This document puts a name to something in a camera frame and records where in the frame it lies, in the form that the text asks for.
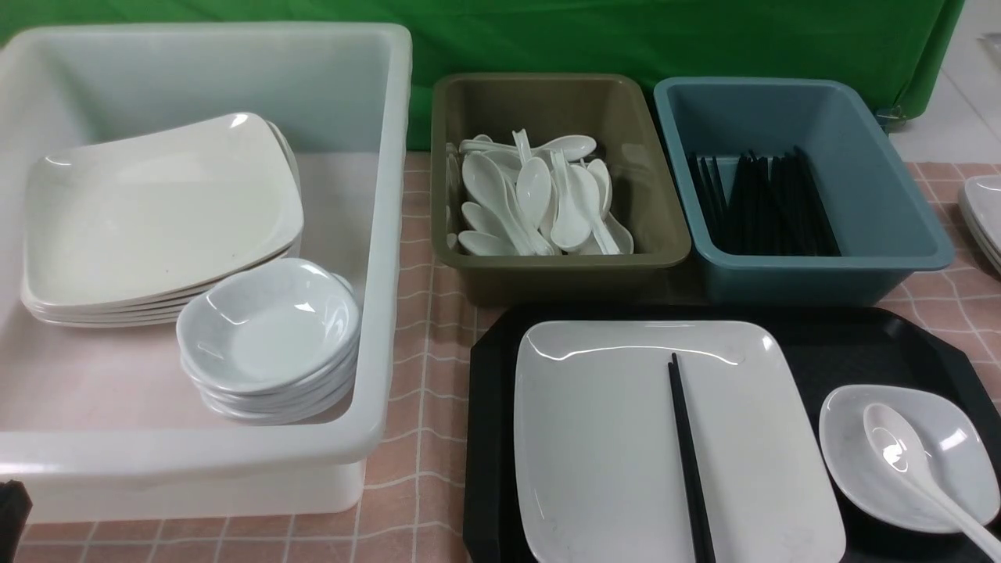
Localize white square rice plate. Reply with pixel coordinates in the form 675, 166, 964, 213
512, 320, 847, 562

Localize black chopstick pair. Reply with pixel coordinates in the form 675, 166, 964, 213
668, 353, 716, 562

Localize white ceramic soup spoon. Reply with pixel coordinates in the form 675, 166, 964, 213
863, 403, 1000, 562

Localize small white bowl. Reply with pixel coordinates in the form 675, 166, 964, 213
816, 384, 999, 534

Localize pile of white soup spoons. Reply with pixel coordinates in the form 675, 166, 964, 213
444, 131, 636, 256

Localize olive plastic spoon bin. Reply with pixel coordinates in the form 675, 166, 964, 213
430, 74, 691, 307

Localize stack of small white bowls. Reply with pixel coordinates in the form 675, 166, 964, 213
176, 259, 361, 425

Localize bundle of black chopsticks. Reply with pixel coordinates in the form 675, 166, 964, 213
686, 146, 841, 257

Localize blue plastic chopstick bin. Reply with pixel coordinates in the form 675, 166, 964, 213
653, 76, 955, 306

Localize black plastic serving tray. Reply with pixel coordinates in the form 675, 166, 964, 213
462, 302, 1000, 562

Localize stack of white square plates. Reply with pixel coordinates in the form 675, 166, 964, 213
20, 112, 304, 325

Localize large white plastic tub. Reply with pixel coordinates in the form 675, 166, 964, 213
1, 22, 412, 524

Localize green cloth backdrop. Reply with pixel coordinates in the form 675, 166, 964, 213
2, 1, 964, 151

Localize white plates at right edge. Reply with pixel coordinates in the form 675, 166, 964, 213
958, 174, 1000, 272

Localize black object bottom left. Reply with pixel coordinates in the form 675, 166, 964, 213
0, 480, 33, 562

